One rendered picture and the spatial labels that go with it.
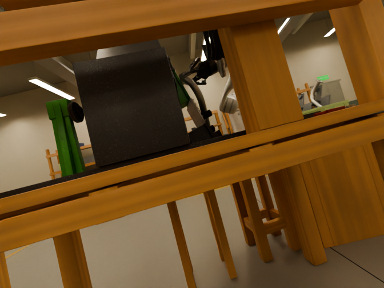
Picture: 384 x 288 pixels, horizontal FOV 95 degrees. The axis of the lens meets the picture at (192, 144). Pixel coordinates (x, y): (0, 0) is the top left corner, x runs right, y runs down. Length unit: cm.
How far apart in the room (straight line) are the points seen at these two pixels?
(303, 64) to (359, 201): 714
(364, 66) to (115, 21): 77
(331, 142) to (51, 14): 78
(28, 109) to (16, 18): 818
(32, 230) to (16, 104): 857
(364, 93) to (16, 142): 887
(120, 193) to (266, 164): 38
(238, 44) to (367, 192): 143
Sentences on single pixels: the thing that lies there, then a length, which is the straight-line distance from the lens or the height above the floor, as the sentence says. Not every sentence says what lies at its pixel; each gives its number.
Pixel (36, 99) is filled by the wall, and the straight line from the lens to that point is 865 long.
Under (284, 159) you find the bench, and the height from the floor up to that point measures 79.
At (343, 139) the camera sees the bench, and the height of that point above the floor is 79.
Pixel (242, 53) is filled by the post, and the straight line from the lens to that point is 57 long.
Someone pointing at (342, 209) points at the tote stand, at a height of 23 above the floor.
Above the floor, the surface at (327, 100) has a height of 100.
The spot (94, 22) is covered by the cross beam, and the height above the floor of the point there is 122.
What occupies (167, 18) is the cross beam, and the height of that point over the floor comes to 120.
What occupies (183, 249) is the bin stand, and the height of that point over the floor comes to 28.
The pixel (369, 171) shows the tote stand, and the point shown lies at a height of 43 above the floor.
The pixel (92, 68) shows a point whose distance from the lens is 68.
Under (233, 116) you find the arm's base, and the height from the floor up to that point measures 107.
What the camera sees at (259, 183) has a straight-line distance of 167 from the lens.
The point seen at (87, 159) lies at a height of 155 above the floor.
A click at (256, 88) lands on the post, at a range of 55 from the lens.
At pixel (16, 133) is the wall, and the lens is 888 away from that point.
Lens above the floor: 87
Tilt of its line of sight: 3 degrees up
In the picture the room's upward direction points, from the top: 15 degrees counter-clockwise
